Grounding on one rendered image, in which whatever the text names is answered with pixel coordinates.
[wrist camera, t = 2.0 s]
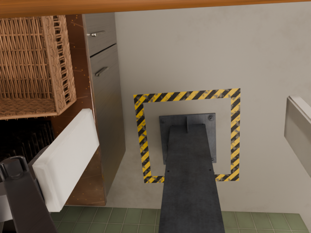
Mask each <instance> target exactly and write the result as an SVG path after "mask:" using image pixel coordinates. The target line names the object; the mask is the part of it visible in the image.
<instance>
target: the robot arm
mask: <svg viewBox="0 0 311 233"><path fill-rule="evenodd" d="M284 137H285V139H286V140H287V142H288V143H289V145H290V146H291V148H292V150H293V151H294V153H295V154H296V156H297V158H298V159H299V161H300V162H301V164H302V165H303V167H304V168H305V170H306V172H307V173H308V175H309V176H310V178H311V107H310V106H309V105H308V104H307V103H306V102H305V101H304V100H303V99H302V98H301V97H300V96H299V95H289V96H288V97H287V101H286V118H285V130H284ZM98 146H99V140H98V136H97V131H96V127H95V123H94V118H93V113H92V110H91V109H82V110H81V111H80V112H79V114H78V115H77V116H76V117H75V118H74V119H73V120H72V121H71V122H70V124H69V125H68V126H67V127H66V128H65V129H64V130H63V131H62V133H60V135H59V136H58V137H57V138H56V139H55V140H54V141H53V142H52V143H51V145H48V146H46V147H45V148H43V149H41V150H40V152H39V153H38V154H37V155H36V156H35V157H34V158H33V159H32V160H31V161H30V162H29V164H27V162H26V159H25V157H24V156H20V155H19V156H12V157H9V158H7V159H5V160H3V161H1V162H0V176H1V179H2V181H3V182H1V183H0V233H2V230H3V226H4V222H5V221H8V220H12V219H13V222H14V225H15V229H16V233H59V232H58V230H57V228H56V226H55V224H54V222H53V220H52V218H51V216H50V213H49V212H60V210H61V209H62V208H63V206H64V204H65V202H66V201H67V199H68V197H69V196H70V194H71V192H72V190H73V189H74V187H75V185H76V184H77V182H78V180H79V179H80V177H81V175H82V173H83V172H84V170H85V168H86V166H87V165H88V163H89V161H90V159H91V158H92V156H93V154H94V153H95V151H96V149H97V148H98Z"/></svg>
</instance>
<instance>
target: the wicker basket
mask: <svg viewBox="0 0 311 233"><path fill-rule="evenodd" d="M71 60H72V59H71V54H70V46H69V38H68V30H67V22H66V17H65V15H56V16H39V17H22V18H0V120H6V119H7V121H8V119H15V120H16V119H17V120H18V118H25V119H26V118H27V119H28V118H29V117H34V118H35V117H44V118H45V117H47V116H54V117H55V116H59V115H60V114H62V113H63V112H64V111H65V110H66V109H67V108H68V107H69V106H71V105H72V104H73V103H74V102H75V101H76V100H77V99H76V91H75V81H74V74H73V69H72V68H73V67H72V61H71ZM12 67H13V68H12Z"/></svg>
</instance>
